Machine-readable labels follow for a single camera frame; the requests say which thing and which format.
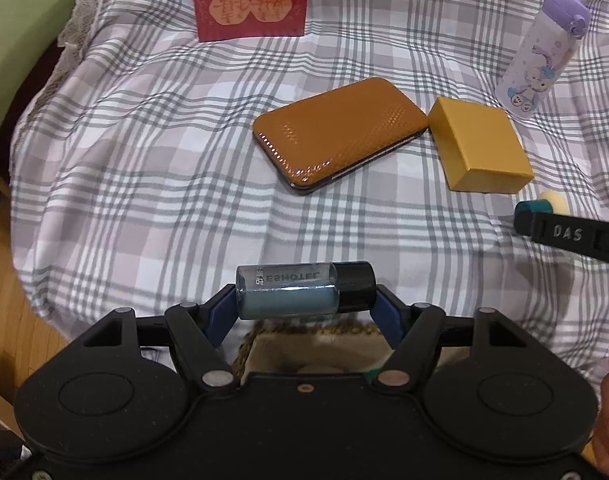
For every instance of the golden yellow box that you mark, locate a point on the golden yellow box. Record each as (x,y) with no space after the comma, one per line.
(479,145)

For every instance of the green sofa cushion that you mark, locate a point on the green sofa cushion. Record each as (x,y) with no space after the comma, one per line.
(19,35)

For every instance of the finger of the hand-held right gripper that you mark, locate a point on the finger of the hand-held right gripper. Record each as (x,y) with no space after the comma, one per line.
(564,234)

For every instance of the woven storage basket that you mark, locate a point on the woven storage basket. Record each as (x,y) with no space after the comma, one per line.
(309,352)

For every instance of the pale yellow sponge puff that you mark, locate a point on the pale yellow sponge puff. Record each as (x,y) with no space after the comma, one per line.
(555,201)

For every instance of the grey plaid bed sheet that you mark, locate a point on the grey plaid bed sheet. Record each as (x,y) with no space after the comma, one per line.
(184,160)

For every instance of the beige lace cover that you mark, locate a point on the beige lace cover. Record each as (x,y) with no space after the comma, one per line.
(84,5)

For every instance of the small black cap lotion bottle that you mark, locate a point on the small black cap lotion bottle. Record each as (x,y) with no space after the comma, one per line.
(294,292)

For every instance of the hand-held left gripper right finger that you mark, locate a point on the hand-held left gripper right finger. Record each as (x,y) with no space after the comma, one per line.
(388,316)

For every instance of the red and teal box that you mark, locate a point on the red and teal box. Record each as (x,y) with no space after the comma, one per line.
(252,5)

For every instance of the purple lid cartoon water bottle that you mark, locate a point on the purple lid cartoon water bottle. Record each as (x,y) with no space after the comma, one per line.
(539,60)

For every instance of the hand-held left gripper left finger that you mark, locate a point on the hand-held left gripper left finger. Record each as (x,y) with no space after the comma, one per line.
(223,312)

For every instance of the brown textured zip case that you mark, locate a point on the brown textured zip case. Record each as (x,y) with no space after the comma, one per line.
(339,132)

